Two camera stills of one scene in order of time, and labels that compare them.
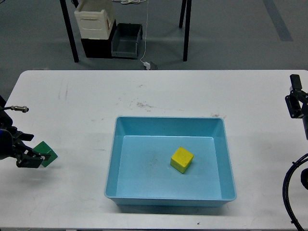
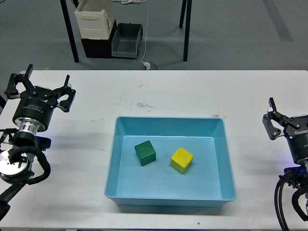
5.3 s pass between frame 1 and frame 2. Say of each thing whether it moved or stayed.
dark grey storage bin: stayed
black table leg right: stayed
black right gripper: moved
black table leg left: stayed
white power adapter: stayed
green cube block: moved
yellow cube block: stayed
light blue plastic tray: stayed
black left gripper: moved
